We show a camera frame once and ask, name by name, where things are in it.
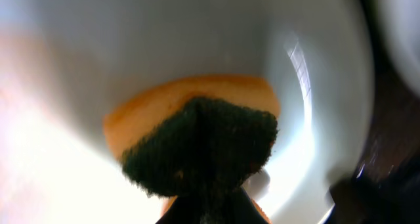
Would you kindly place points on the mint plate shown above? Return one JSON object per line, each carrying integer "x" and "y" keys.
{"x": 399, "y": 23}
{"x": 67, "y": 63}

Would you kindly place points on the mint plate front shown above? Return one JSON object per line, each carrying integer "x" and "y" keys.
{"x": 67, "y": 63}

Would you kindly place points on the black round tray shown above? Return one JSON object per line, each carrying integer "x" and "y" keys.
{"x": 385, "y": 185}

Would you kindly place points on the yellow green scrub sponge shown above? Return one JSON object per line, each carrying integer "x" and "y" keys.
{"x": 202, "y": 135}

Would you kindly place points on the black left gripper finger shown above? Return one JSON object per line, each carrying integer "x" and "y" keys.
{"x": 234, "y": 208}

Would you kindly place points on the mint plate back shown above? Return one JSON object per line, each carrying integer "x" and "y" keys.
{"x": 399, "y": 23}

